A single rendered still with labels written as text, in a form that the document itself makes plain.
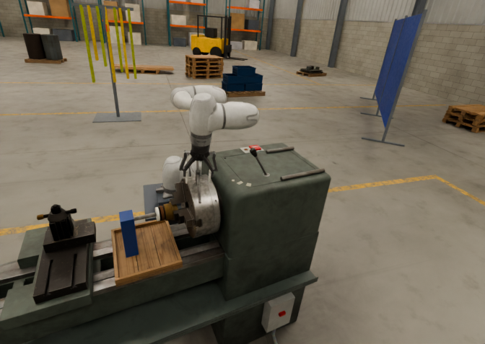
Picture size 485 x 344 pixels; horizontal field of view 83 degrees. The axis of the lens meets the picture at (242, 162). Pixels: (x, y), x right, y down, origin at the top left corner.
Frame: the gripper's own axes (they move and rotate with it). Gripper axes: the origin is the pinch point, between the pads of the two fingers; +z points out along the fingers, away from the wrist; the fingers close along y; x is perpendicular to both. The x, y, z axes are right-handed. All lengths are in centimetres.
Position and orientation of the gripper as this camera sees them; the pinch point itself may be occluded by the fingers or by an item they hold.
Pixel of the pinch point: (198, 178)
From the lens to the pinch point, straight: 130.6
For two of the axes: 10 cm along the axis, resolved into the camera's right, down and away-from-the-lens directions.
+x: -1.5, -6.1, 7.8
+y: 9.8, 0.3, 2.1
